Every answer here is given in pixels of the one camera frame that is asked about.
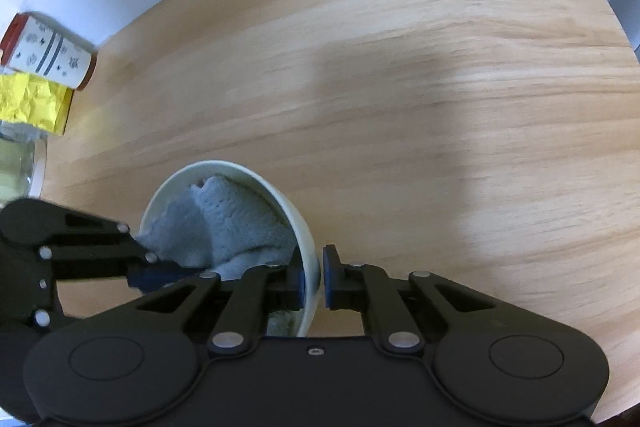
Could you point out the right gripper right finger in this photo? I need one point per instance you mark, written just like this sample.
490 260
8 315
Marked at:
368 290

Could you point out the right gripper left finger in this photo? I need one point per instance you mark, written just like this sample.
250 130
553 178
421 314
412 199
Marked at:
248 302

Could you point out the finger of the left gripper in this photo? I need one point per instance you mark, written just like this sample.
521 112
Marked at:
147 277

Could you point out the grey fluffy cloth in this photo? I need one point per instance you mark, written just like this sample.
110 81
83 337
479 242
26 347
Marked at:
222 226

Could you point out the pale green bowl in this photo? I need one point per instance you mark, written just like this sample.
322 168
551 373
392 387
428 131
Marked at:
281 323

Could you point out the glass pitcher cream lid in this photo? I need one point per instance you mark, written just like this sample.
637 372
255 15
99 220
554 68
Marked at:
23 161

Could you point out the yellow crumpled snack bag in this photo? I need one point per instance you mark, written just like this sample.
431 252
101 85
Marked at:
28 99

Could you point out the red lid travel tumbler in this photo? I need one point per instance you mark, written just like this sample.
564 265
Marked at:
33 46

